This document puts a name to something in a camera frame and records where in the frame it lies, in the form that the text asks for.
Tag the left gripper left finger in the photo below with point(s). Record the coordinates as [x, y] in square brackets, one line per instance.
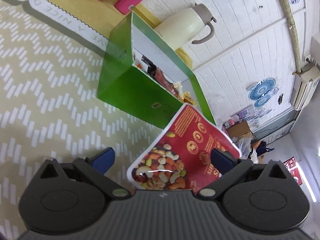
[93, 170]

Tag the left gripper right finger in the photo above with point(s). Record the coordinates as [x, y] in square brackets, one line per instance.
[233, 171]

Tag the red mixed nuts packet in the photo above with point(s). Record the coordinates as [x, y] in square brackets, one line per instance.
[179, 158]

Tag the brown cardboard box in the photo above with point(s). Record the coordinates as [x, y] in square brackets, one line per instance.
[240, 130]

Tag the patterned table mat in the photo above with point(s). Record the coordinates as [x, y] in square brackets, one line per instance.
[50, 68]

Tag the green cardboard box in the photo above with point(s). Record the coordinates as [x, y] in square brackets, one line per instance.
[125, 84]

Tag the dark brown snack packet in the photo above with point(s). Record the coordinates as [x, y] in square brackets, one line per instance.
[158, 76]

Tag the white air conditioner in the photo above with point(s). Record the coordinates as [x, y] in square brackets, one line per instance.
[307, 81]

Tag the cream thermos jug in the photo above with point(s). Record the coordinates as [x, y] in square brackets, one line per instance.
[183, 26]

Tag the yellow-green tablecloth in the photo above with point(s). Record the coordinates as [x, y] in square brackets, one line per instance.
[100, 15]

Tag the blue wall fan decoration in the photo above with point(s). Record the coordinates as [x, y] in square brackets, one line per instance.
[261, 92]

